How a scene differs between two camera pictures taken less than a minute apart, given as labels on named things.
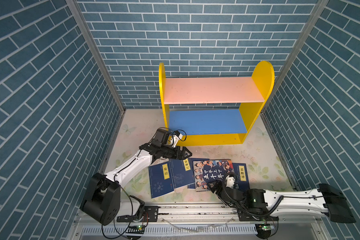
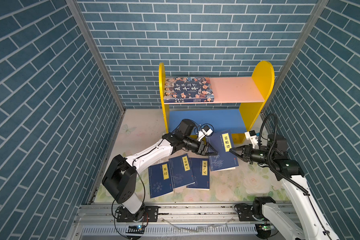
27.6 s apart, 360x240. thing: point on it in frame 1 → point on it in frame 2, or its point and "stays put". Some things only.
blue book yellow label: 161,179 stays put
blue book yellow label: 240,170 → 221,143
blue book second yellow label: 183,171 stays put
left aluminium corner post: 77,7 stays put
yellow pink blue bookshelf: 214,111 stays put
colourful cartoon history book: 207,172 → 188,89
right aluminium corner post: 307,31 stays put
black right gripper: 217,183 → 247,151
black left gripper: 182,154 → 200,149
